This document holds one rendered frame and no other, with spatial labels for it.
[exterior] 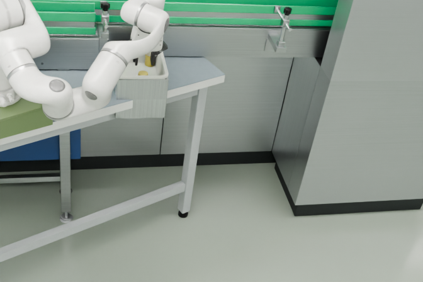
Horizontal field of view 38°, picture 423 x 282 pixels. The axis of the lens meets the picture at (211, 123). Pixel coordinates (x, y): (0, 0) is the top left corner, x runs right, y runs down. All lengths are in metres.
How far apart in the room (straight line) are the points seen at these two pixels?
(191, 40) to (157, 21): 0.53
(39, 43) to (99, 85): 0.21
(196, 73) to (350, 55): 0.58
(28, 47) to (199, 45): 0.78
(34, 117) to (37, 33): 0.28
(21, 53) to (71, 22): 0.45
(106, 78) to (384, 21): 1.08
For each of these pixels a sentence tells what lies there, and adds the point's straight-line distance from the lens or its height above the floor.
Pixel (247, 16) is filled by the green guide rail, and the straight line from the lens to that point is 2.32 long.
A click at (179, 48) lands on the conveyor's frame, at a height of 0.79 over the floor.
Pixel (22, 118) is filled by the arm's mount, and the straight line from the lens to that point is 1.88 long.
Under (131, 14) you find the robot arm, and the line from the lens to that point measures 1.80.
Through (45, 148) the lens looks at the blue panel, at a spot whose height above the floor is 0.39.
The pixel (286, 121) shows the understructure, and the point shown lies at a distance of 2.79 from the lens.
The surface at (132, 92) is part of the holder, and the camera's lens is 2.05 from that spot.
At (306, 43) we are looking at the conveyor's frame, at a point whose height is 0.82.
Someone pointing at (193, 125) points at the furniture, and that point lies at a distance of 2.38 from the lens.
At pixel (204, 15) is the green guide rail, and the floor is 0.92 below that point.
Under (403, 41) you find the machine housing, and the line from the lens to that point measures 2.39.
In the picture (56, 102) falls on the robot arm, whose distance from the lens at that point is 1.64.
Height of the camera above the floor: 1.92
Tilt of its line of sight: 36 degrees down
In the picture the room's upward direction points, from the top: 9 degrees clockwise
